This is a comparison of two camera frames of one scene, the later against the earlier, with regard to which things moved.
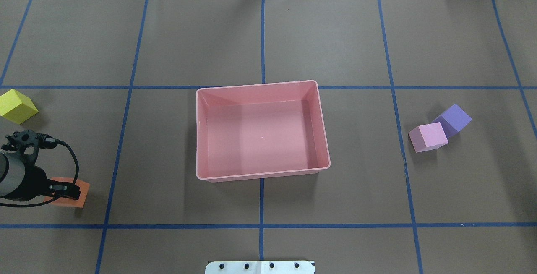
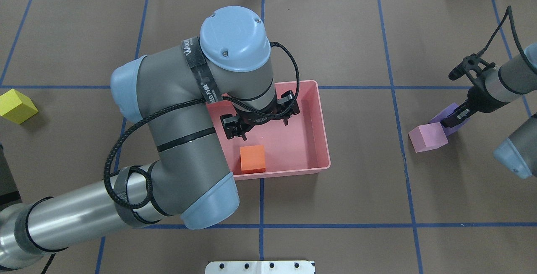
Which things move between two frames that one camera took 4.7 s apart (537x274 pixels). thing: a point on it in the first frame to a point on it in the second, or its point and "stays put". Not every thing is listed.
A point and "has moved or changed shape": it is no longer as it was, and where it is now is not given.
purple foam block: (453, 120) stays put
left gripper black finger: (67, 190) to (232, 126)
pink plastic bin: (261, 130) stays put
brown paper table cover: (113, 71) stays put
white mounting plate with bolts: (260, 267) stays put
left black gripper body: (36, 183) to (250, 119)
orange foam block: (84, 187) has moved or changed shape
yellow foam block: (16, 107) stays put
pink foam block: (428, 137) stays put
